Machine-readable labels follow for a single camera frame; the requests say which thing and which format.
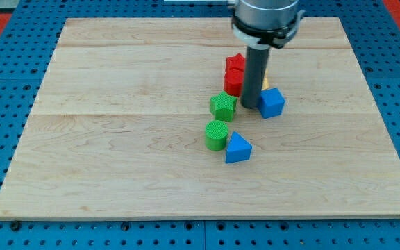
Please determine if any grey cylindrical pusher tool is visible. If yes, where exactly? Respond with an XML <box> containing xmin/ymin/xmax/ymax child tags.
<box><xmin>240</xmin><ymin>47</ymin><xmax>270</xmax><ymax>109</ymax></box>

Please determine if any blue cube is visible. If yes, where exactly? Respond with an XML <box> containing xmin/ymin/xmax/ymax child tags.
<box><xmin>258</xmin><ymin>88</ymin><xmax>285</xmax><ymax>119</ymax></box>

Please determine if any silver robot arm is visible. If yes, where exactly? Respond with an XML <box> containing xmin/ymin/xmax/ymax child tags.
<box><xmin>231</xmin><ymin>0</ymin><xmax>305</xmax><ymax>109</ymax></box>

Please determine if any red pentagon block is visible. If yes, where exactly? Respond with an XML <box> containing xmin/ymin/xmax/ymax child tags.
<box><xmin>225</xmin><ymin>53</ymin><xmax>246</xmax><ymax>72</ymax></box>

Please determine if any yellow block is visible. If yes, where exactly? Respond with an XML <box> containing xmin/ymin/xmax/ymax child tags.
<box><xmin>262</xmin><ymin>69</ymin><xmax>270</xmax><ymax>90</ymax></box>

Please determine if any red cylinder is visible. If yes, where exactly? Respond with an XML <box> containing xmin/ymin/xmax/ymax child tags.
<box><xmin>224</xmin><ymin>69</ymin><xmax>244</xmax><ymax>97</ymax></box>

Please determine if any green star block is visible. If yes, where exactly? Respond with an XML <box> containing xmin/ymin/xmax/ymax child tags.
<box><xmin>210</xmin><ymin>91</ymin><xmax>238</xmax><ymax>122</ymax></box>

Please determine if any green cylinder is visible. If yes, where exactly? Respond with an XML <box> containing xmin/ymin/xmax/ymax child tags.
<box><xmin>205</xmin><ymin>120</ymin><xmax>228</xmax><ymax>151</ymax></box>

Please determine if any blue triangular prism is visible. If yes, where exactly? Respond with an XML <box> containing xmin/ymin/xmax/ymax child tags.
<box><xmin>225</xmin><ymin>131</ymin><xmax>253</xmax><ymax>163</ymax></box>

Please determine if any wooden board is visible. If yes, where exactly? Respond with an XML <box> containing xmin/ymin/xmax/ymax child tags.
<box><xmin>0</xmin><ymin>17</ymin><xmax>400</xmax><ymax>221</ymax></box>

